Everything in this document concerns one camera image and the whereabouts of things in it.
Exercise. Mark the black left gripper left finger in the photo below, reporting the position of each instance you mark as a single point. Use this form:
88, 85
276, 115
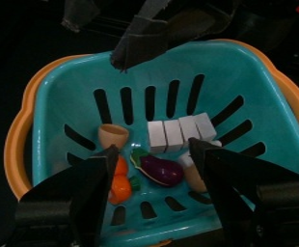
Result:
69, 186

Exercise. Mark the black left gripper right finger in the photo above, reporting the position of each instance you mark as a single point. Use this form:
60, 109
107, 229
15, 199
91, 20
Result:
251, 193

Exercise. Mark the tan wooden toy cup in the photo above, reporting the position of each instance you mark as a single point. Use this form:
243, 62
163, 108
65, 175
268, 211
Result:
113, 136

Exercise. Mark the white and tan toy mushroom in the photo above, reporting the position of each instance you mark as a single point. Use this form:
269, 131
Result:
192, 177

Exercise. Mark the orange toy carrot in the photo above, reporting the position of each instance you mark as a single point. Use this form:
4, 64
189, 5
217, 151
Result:
120, 189

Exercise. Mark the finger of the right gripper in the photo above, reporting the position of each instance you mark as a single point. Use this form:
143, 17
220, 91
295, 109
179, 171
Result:
79, 13
141, 45

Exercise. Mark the white toy block slice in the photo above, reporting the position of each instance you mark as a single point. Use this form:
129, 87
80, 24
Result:
188, 128
156, 138
173, 135
205, 127

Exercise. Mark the purple toy eggplant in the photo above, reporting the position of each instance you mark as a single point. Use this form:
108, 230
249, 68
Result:
163, 170

